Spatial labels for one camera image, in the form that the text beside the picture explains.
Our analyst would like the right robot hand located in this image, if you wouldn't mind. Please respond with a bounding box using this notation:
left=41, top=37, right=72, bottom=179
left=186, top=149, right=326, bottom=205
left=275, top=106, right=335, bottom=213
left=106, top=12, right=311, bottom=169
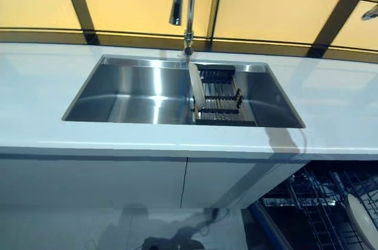
left=359, top=4, right=378, bottom=22

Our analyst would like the deep cream plate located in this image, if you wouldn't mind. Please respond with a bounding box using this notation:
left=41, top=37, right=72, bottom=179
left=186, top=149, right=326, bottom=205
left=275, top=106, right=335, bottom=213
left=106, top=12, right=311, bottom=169
left=345, top=193, right=378, bottom=248

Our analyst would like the open dishwasher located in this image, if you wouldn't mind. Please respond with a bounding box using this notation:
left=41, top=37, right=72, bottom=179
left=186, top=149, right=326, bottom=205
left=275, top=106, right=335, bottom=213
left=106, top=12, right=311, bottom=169
left=241, top=167, right=378, bottom=250

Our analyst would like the black dish drying rack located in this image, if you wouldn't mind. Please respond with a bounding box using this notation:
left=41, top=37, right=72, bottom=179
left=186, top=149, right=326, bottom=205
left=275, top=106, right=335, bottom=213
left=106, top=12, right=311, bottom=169
left=188, top=65, right=258, bottom=127

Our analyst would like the narrow white cabinet door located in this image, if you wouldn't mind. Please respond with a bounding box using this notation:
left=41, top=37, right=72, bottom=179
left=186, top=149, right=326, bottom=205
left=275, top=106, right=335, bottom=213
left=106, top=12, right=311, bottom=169
left=180, top=157, right=308, bottom=210

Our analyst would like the stainless steel sink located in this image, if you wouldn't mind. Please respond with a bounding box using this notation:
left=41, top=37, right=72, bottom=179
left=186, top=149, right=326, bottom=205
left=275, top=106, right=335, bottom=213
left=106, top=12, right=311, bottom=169
left=61, top=54, right=307, bottom=129

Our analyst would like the wide white cabinet door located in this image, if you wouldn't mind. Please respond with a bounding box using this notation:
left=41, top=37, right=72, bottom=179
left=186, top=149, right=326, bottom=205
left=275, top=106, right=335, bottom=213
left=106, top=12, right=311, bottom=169
left=0, top=154, right=190, bottom=208

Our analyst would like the dark wire dishwasher rack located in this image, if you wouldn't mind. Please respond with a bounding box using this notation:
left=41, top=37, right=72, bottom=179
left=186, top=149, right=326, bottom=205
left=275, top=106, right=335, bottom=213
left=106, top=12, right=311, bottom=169
left=259, top=168, right=378, bottom=250

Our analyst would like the dark window frame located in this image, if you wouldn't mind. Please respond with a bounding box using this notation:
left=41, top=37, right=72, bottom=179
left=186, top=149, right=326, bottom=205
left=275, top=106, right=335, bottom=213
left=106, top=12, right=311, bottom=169
left=0, top=0, right=378, bottom=59

